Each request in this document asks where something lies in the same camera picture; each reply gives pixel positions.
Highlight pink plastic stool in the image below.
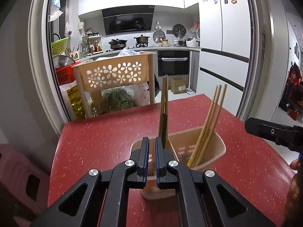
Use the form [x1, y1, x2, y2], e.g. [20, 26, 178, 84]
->
[1, 144, 50, 214]

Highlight white refrigerator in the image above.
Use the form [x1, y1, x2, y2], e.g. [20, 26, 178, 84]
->
[197, 0, 251, 115]

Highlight black range hood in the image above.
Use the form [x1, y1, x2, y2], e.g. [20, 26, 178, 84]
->
[102, 5, 155, 35]

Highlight person right hand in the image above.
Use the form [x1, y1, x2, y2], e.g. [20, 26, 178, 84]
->
[282, 158, 302, 226]

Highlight beige flower-pattern storage cart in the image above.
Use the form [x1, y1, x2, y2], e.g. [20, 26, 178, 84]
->
[72, 51, 156, 118]

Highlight beige plastic utensil holder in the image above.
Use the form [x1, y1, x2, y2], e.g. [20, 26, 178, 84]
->
[141, 127, 226, 200]

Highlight white rice cooker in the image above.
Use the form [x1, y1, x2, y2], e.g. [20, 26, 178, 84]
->
[186, 37, 200, 48]

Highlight yellow oil bottle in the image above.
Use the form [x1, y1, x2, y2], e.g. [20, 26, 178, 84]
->
[66, 85, 85, 119]

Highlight green vegetables in bag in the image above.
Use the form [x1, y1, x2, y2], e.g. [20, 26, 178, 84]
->
[102, 88, 135, 113]

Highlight steel mixing bowl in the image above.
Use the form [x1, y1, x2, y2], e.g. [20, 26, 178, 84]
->
[53, 55, 75, 69]

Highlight brown cooking pot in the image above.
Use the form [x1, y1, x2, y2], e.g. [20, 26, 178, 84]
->
[134, 35, 149, 45]

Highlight bamboo chopstick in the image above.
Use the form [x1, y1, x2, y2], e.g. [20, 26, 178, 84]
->
[187, 85, 222, 168]
[192, 84, 227, 168]
[159, 76, 167, 139]
[187, 86, 218, 168]

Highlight blue patterned chopstick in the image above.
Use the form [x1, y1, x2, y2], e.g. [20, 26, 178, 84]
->
[162, 75, 169, 148]

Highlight green plastic basket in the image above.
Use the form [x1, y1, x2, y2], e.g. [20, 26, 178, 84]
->
[51, 33, 69, 56]

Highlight cardboard box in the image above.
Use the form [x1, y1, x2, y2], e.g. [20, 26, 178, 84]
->
[170, 77, 187, 94]

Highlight red plastic basket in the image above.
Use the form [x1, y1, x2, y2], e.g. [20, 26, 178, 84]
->
[55, 63, 79, 86]

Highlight black built-in oven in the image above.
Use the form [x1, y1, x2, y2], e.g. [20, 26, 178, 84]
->
[157, 50, 190, 76]

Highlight black wok on stove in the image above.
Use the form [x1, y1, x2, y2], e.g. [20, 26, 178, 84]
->
[109, 39, 127, 50]

